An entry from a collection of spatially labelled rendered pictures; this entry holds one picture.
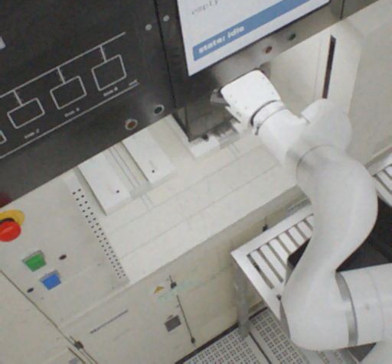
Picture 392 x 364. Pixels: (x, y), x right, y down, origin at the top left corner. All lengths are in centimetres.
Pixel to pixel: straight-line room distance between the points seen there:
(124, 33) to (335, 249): 40
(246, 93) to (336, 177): 48
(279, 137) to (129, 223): 51
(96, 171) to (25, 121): 73
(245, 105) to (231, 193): 35
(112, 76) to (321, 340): 46
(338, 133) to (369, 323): 40
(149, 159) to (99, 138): 62
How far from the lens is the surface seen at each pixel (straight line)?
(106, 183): 154
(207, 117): 148
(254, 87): 126
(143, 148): 158
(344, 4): 111
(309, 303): 79
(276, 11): 99
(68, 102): 87
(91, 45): 81
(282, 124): 118
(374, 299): 81
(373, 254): 158
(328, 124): 108
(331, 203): 81
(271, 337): 228
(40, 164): 94
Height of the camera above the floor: 220
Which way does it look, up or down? 58 degrees down
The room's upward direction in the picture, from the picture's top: 10 degrees counter-clockwise
